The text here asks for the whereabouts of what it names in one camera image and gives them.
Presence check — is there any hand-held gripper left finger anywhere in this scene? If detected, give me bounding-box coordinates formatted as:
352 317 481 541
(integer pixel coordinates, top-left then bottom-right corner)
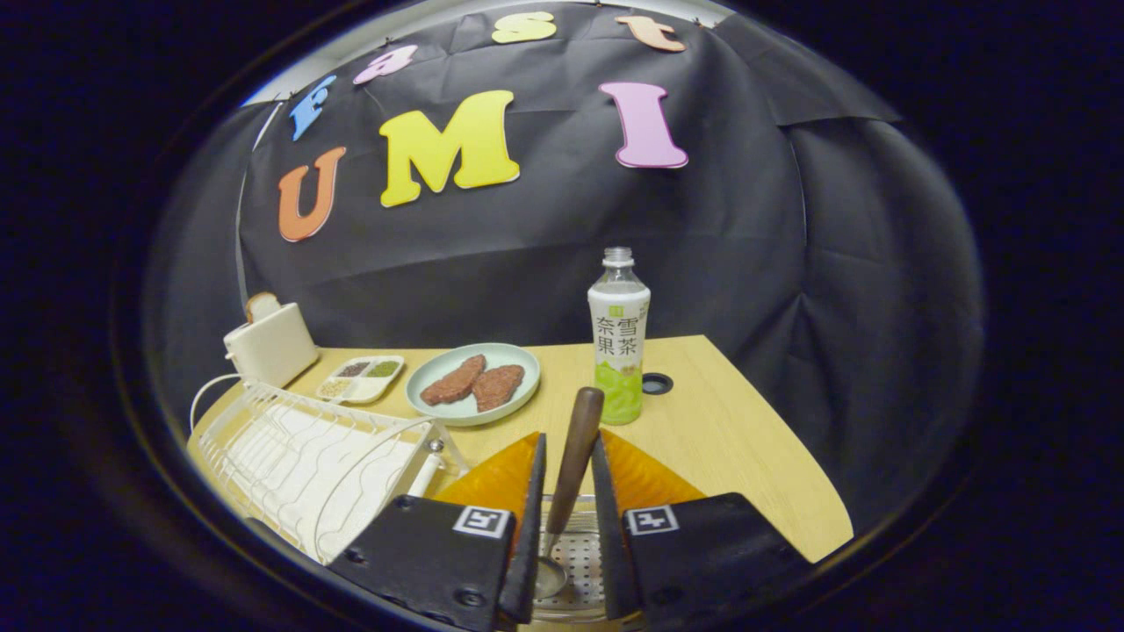
327 432 547 632

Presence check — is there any black backdrop cloth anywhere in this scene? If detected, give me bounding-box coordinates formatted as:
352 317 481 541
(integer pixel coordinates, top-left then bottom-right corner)
145 4 984 528

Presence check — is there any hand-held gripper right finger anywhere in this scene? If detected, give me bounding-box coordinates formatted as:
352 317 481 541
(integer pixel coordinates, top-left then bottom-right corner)
590 430 813 628

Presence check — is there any pale green plate with meat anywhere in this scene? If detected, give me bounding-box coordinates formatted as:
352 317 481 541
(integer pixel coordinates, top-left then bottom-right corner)
405 342 542 428

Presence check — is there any wooden handle spoon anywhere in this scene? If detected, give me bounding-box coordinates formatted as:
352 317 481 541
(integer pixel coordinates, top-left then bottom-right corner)
533 386 606 602

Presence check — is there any white wire dish rack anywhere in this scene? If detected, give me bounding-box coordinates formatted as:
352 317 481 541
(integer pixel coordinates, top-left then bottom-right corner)
189 373 471 565

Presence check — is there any white toaster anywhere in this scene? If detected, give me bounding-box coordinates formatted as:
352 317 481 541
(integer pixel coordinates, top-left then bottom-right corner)
223 303 321 389

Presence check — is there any white divided seasoning tray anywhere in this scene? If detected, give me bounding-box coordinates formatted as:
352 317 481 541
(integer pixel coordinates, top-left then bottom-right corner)
316 355 406 406

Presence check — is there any green label drink bottle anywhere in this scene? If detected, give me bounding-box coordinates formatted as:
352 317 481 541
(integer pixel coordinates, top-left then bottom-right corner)
587 247 652 427

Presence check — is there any brown meat piece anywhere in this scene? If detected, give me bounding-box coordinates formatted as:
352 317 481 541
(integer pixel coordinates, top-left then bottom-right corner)
420 354 486 406
472 364 526 413

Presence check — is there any wire basket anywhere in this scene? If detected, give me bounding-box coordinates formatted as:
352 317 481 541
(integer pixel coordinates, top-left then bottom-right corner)
531 494 629 624

